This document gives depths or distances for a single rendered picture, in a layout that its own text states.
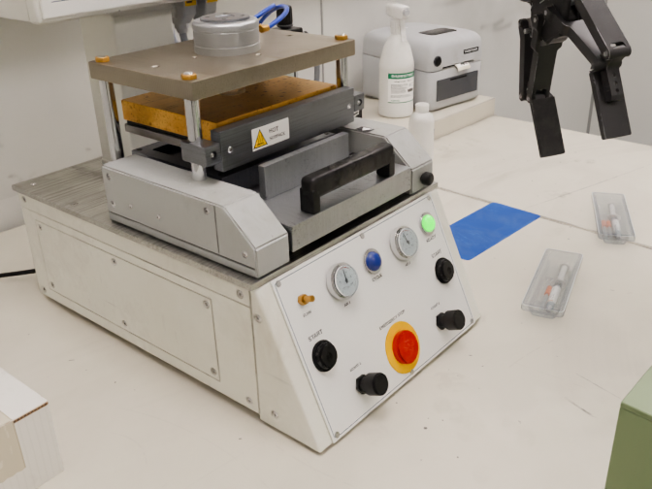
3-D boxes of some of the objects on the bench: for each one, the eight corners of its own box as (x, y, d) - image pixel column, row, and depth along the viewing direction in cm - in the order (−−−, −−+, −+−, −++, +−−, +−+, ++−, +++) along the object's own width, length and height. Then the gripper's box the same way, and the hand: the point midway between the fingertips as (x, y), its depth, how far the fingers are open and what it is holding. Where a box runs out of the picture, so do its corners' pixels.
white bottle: (427, 179, 147) (430, 108, 140) (404, 176, 149) (406, 106, 142) (436, 171, 151) (439, 102, 144) (412, 168, 153) (414, 99, 146)
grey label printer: (359, 96, 188) (358, 28, 181) (411, 82, 200) (413, 18, 192) (432, 114, 171) (435, 41, 164) (484, 99, 183) (489, 29, 176)
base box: (41, 299, 107) (16, 190, 100) (227, 215, 133) (219, 123, 125) (319, 457, 76) (314, 315, 69) (493, 309, 102) (504, 193, 94)
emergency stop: (394, 370, 86) (382, 340, 86) (413, 354, 89) (402, 325, 88) (405, 370, 85) (393, 339, 84) (423, 354, 88) (412, 324, 87)
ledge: (149, 180, 150) (146, 160, 148) (400, 96, 205) (400, 80, 203) (247, 219, 131) (245, 196, 129) (494, 114, 186) (495, 97, 184)
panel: (332, 443, 77) (269, 281, 74) (474, 322, 98) (429, 191, 95) (345, 444, 76) (281, 279, 73) (487, 321, 96) (440, 188, 93)
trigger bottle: (373, 112, 175) (373, 3, 164) (403, 107, 178) (406, 0, 167) (388, 120, 168) (390, 8, 157) (420, 116, 170) (423, 5, 159)
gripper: (472, 0, 93) (505, 167, 93) (571, -93, 68) (614, 134, 68) (526, -8, 94) (558, 156, 94) (643, -102, 69) (685, 120, 70)
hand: (580, 137), depth 81 cm, fingers open, 13 cm apart
